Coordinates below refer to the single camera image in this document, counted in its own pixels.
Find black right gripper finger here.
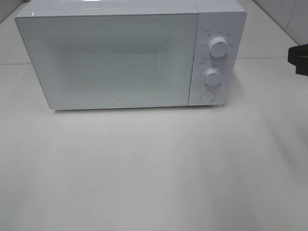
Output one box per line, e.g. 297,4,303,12
288,44,308,76

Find round white door release button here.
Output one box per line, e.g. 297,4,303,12
200,90,215,102

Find white upper power knob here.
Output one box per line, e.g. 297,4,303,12
208,36,229,58

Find white lower timer knob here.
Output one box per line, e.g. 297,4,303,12
204,68,222,87

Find white microwave oven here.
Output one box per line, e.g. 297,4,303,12
15,0,247,108

